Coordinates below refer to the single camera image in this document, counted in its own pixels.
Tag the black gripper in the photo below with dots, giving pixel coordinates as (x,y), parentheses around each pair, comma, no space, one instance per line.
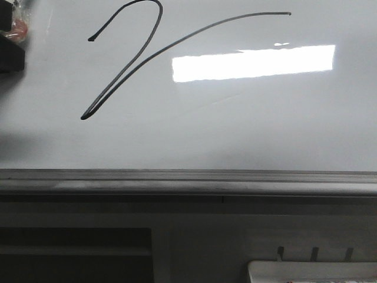
(12,55)

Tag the white glossy whiteboard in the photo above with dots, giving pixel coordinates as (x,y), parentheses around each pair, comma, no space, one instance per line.
(257,85)

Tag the red round object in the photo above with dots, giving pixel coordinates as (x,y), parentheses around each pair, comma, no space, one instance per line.
(18,32)

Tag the white box lower right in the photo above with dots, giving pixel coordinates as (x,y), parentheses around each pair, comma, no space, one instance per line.
(285,271)

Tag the grey aluminium whiteboard frame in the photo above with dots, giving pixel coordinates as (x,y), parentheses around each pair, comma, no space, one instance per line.
(120,182)

